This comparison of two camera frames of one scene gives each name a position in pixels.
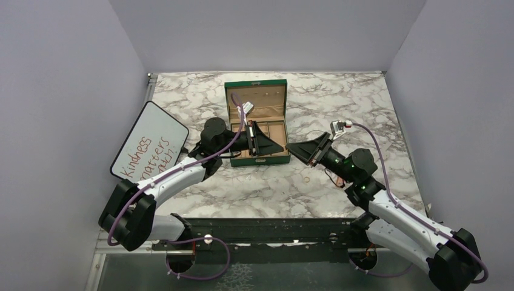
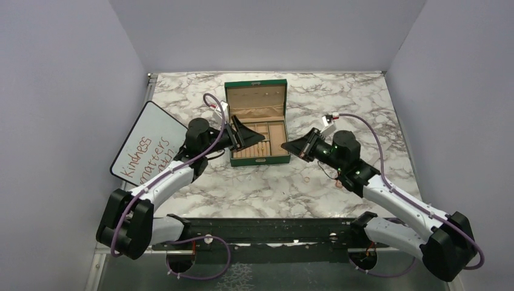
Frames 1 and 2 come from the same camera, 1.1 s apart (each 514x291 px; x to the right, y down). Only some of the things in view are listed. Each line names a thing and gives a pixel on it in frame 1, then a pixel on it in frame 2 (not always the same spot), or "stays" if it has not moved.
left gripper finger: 266,146 -> 251,137
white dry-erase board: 154,143 stays
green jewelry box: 269,99 stays
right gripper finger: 303,153 stays
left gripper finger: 265,143 -> 247,136
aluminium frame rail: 103,247 stays
